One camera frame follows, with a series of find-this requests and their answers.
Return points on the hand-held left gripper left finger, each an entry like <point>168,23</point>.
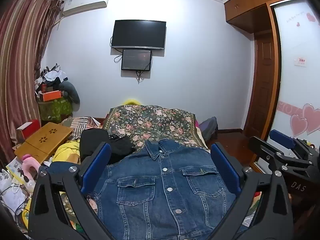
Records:
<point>96,167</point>

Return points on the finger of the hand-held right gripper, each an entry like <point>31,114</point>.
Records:
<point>281,138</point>
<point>262,147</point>

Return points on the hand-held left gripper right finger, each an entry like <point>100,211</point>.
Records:
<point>226,170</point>

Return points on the blue denim jacket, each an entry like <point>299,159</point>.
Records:
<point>155,192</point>

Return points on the pile of mixed clothes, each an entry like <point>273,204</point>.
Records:
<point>51,76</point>

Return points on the black bag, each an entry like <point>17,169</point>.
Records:
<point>95,140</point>

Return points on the yellow cloth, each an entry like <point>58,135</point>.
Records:
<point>67,150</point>

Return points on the colourful bed sheet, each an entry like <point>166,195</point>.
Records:
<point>200,136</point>

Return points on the striped cloth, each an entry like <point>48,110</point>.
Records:
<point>80,125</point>

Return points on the grey purple backpack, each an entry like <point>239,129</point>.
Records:
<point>208,127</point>

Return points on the white heart-print wardrobe door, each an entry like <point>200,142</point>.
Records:
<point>297,85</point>

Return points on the wooden lap desk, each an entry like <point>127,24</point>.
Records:
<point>47,140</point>

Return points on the brown wooden door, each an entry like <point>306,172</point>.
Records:
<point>262,85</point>

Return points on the pink toy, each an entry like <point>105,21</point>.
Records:
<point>30,163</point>

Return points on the green patterned box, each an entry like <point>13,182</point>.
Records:
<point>53,110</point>

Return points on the red box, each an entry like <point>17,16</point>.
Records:
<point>33,127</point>

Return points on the yellow object behind bed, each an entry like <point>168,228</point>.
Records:
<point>132,102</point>

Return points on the orange box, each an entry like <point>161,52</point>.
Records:
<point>50,95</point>

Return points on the white plastic bag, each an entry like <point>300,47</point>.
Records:
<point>11,192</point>

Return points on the wooden overhead cabinet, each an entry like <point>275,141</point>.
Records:
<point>250,7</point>

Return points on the red striped curtain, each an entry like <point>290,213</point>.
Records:
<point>22,55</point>

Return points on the white air conditioner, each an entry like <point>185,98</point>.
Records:
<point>86,2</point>

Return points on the small black wall monitor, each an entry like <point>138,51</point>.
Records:
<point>136,60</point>

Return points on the black wall television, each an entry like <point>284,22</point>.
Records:
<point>138,33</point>

